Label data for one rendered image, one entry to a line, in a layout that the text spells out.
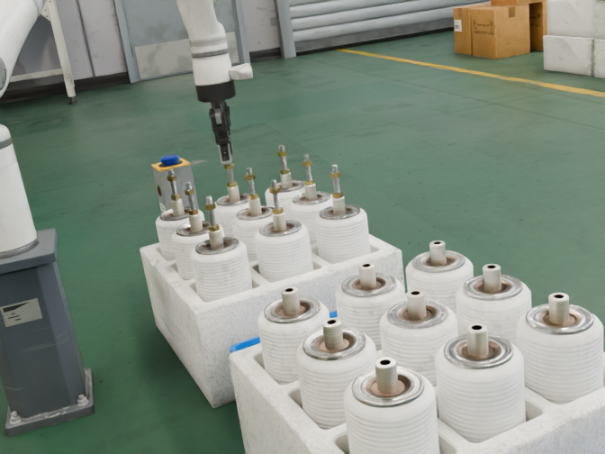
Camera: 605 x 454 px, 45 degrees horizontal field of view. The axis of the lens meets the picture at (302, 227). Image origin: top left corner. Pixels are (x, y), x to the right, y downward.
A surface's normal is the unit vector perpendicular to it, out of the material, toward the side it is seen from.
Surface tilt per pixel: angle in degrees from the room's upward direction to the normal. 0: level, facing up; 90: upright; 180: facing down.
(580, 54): 90
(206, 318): 90
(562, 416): 0
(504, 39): 90
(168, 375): 0
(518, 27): 90
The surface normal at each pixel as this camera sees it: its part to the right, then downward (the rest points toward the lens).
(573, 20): -0.94, 0.22
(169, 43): 0.29, 0.28
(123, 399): -0.13, -0.94
